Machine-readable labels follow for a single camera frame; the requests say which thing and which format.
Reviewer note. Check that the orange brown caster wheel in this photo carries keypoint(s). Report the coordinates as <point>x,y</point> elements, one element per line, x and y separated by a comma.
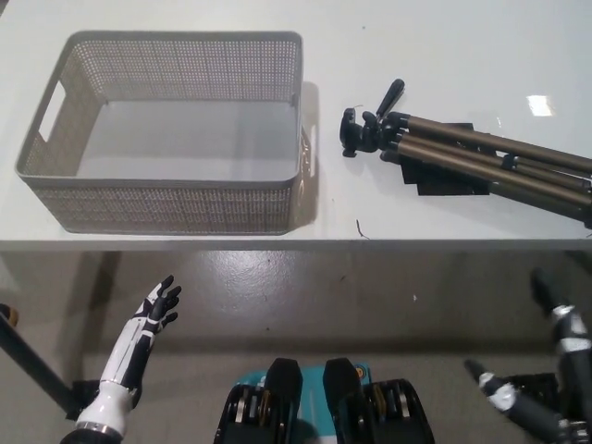
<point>9,314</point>

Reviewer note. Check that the dark metal stand pole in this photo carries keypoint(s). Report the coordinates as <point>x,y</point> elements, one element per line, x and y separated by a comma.
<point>32,361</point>

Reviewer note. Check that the large black tape patch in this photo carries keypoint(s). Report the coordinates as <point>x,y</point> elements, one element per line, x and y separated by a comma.
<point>444,187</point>

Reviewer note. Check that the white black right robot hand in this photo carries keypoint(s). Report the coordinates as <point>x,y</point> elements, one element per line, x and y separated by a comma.
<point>573,351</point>

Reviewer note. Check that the grey perforated plastic basket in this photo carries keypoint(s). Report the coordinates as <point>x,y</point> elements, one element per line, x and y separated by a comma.
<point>162,208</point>

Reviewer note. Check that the black teal robot body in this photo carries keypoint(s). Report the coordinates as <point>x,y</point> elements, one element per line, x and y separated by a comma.
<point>287,407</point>

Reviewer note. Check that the bronze and black camera tripod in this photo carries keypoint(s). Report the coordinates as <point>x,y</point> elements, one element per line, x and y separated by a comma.
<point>462,152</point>

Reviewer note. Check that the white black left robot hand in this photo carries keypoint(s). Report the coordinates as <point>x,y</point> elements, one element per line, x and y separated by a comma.
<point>131,351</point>

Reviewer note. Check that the small black tape patch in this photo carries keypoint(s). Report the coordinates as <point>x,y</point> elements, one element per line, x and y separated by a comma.
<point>462,127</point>

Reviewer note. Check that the black floor base plate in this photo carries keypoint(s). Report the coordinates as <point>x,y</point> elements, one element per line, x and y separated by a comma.
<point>532,386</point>
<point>85,393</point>

